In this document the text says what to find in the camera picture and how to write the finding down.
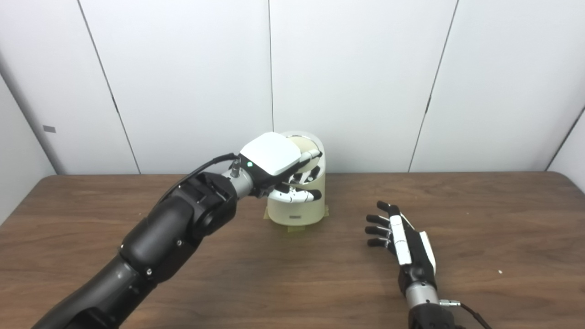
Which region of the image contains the cream round bin lid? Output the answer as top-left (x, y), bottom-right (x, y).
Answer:
top-left (290, 136), bottom-right (320, 174)

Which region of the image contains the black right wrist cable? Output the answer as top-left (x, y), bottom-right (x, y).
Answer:
top-left (440, 299), bottom-right (493, 329)

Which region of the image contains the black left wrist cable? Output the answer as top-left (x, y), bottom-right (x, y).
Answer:
top-left (158, 154), bottom-right (241, 206)

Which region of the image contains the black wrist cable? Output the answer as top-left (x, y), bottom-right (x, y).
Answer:
top-left (440, 299), bottom-right (493, 329)
top-left (158, 154), bottom-right (241, 206)

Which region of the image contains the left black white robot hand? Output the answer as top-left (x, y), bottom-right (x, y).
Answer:
top-left (239, 132), bottom-right (323, 203)

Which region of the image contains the cream-colored round bin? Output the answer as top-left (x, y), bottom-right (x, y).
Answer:
top-left (266, 131), bottom-right (326, 226)

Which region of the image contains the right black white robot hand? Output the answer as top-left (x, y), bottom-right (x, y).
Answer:
top-left (365, 201), bottom-right (438, 295)

